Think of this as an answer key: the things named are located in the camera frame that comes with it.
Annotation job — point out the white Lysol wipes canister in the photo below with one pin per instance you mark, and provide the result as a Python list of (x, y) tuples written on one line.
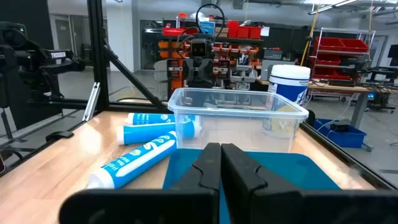
[(289, 81)]

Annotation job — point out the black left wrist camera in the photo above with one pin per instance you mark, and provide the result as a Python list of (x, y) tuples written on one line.
[(199, 48)]

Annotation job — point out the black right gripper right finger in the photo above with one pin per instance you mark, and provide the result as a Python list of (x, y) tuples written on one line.
[(245, 180)]

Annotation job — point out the blue floor bin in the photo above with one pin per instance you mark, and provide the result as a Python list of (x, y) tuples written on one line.
[(342, 133)]

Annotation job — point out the blue plastic tray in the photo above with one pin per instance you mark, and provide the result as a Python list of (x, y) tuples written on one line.
[(295, 169)]

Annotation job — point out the clear plastic bin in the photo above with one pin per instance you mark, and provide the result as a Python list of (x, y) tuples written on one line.
[(236, 124)]

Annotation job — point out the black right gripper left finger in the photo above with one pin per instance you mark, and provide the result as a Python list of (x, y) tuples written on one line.
[(199, 174)]

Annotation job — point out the orange and black parts shelf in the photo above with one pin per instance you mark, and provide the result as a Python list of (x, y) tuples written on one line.
[(239, 49)]

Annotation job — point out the wooden workbench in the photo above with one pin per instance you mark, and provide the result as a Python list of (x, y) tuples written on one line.
[(342, 88)]

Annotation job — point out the blue silicone tube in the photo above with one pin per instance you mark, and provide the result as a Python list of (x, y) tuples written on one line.
[(133, 165), (149, 118), (146, 133)]

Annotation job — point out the silver metal bracket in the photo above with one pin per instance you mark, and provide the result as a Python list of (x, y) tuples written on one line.
[(91, 101)]

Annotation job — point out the black aluminium table frame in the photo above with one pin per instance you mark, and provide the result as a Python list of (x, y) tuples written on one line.
[(94, 46)]

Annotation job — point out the black table clamp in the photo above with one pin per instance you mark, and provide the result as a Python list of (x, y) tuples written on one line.
[(59, 135)]

